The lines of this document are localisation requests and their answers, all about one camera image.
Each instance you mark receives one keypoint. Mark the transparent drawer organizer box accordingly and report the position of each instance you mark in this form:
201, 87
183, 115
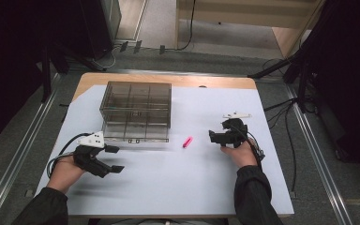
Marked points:
136, 108

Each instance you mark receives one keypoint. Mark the metal floor rail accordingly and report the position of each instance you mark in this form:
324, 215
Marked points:
18, 150
318, 162

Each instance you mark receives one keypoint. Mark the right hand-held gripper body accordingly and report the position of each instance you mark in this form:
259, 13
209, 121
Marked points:
235, 135

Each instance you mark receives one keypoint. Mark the wooden table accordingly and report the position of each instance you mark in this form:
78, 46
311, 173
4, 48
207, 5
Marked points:
168, 79

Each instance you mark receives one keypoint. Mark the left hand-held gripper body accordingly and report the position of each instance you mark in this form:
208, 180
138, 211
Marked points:
89, 156

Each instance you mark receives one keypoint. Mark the person's left hand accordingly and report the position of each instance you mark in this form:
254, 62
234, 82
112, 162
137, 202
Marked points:
64, 173

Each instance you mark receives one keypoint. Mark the white table mat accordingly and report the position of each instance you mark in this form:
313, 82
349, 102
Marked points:
175, 184

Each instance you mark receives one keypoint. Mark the small pink marker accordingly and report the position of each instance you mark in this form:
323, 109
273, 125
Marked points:
187, 142

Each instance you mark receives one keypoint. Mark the light wooden cabinet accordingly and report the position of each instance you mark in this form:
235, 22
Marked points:
231, 12

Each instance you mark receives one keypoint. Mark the black metal stand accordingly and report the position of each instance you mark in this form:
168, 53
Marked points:
47, 72
301, 78

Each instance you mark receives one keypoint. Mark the person's right hand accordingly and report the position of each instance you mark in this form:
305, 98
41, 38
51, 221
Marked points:
242, 156

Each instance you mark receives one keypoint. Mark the black curtain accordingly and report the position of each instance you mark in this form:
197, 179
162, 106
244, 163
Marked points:
15, 62
347, 78

